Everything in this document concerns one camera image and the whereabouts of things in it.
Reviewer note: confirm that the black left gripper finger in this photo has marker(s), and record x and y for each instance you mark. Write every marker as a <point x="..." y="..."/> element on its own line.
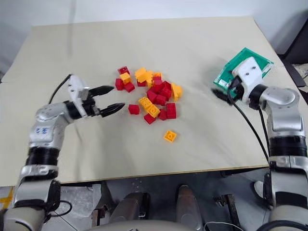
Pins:
<point x="102" y="90"/>
<point x="112" y="108"/>

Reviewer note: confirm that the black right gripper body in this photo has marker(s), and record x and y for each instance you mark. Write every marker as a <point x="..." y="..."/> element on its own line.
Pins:
<point x="237" y="88"/>

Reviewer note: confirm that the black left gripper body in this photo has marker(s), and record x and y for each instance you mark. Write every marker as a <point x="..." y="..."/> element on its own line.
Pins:
<point x="91" y="107"/>

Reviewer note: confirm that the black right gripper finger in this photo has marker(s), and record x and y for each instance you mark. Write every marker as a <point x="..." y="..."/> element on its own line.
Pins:
<point x="222" y="96"/>

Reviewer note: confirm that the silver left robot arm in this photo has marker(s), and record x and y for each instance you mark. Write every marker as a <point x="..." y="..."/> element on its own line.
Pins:
<point x="45" y="134"/>

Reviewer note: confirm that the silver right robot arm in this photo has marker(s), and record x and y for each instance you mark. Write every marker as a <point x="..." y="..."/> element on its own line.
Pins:
<point x="285" y="115"/>

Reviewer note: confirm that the red toy block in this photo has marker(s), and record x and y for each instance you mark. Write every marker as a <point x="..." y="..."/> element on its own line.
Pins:
<point x="166" y="93"/>
<point x="157" y="84"/>
<point x="119" y="84"/>
<point x="133" y="109"/>
<point x="160" y="99"/>
<point x="171" y="111"/>
<point x="129" y="87"/>
<point x="152" y="95"/>
<point x="162" y="115"/>
<point x="124" y="70"/>
<point x="149" y="118"/>
<point x="141" y="83"/>
<point x="167" y="85"/>

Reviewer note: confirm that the yellow toy block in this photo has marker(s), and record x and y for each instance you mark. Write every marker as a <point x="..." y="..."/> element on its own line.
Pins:
<point x="149" y="78"/>
<point x="125" y="78"/>
<point x="140" y="74"/>
<point x="154" y="111"/>
<point x="176" y="92"/>
<point x="145" y="102"/>
<point x="157" y="74"/>
<point x="170" y="136"/>

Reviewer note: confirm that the teal plastic bin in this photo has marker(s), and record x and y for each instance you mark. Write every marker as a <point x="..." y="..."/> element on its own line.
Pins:
<point x="261" y="63"/>

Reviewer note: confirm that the black furniture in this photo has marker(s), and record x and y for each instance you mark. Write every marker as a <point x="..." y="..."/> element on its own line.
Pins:
<point x="294" y="48"/>

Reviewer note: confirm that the dark rounded shape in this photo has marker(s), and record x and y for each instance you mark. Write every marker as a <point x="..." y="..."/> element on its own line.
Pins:
<point x="130" y="208"/>
<point x="188" y="207"/>

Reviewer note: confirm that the yellow floor tape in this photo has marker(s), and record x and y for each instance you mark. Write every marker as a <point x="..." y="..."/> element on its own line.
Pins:
<point x="6" y="198"/>

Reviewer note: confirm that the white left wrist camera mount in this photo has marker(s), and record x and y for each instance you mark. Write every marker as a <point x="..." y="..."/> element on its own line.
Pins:
<point x="77" y="92"/>

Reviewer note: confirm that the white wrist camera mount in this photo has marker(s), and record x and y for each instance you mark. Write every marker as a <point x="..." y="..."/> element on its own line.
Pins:
<point x="249" y="72"/>
<point x="77" y="92"/>

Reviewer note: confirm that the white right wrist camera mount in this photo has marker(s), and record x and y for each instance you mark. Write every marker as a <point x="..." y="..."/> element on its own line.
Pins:
<point x="249" y="72"/>

